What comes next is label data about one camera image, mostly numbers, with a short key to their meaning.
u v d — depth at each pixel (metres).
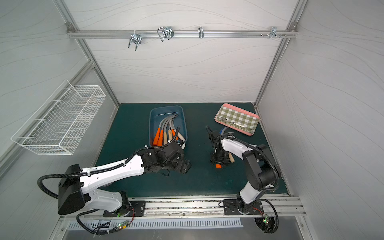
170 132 1.01
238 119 1.11
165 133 1.01
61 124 0.69
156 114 1.10
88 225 0.70
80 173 0.43
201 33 0.78
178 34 0.79
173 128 1.04
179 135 0.99
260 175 0.46
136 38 0.79
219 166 0.86
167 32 0.77
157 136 1.00
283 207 0.76
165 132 1.01
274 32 0.76
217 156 0.77
